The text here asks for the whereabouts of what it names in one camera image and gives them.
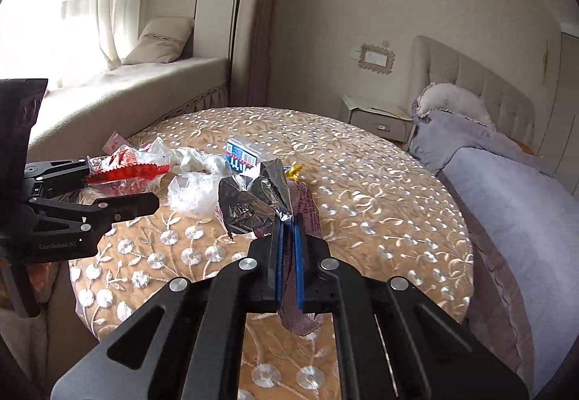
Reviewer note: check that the framed wall switch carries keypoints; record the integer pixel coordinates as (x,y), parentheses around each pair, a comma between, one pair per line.
(377,59)

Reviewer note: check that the beige window seat cushion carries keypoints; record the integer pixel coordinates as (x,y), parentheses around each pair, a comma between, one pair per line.
(73,123)

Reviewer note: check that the beige bedside table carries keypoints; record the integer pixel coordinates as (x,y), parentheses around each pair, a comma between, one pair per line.
(383,119)

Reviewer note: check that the beige tufted headboard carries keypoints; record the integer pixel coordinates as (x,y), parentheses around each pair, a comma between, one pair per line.
(431,61)

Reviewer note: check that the bed with lilac cover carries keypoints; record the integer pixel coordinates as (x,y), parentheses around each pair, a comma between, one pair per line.
(524,228)

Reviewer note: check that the yellow crumpled wrapper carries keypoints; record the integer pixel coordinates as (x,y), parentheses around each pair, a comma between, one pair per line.
(293,172)

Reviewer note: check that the beige throw pillow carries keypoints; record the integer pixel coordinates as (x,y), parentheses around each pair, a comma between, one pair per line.
(162,41)

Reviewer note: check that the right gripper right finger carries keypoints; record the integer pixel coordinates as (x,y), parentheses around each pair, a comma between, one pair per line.
(313,292)

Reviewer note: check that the red clear plastic wrapper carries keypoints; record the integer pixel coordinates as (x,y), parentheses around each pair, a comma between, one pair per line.
(127,171)

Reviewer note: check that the blue white plastic box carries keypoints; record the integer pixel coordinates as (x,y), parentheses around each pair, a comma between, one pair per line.
(242,154)

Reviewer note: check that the silver foil snack wrapper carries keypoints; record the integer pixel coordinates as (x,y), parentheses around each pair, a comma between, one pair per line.
(251,202)

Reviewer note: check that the white plastic bag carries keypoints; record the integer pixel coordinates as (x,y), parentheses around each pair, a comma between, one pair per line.
(194,194)

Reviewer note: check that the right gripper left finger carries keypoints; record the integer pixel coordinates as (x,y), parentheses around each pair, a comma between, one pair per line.
(265,292)

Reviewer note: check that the pink white pouch package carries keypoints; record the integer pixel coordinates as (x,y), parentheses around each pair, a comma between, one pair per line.
(114,143)

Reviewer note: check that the white pillow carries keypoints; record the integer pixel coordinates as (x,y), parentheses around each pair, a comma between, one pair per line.
(444,96)

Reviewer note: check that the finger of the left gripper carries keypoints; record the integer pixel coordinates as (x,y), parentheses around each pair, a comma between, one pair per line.
(55,178)
(113,210)

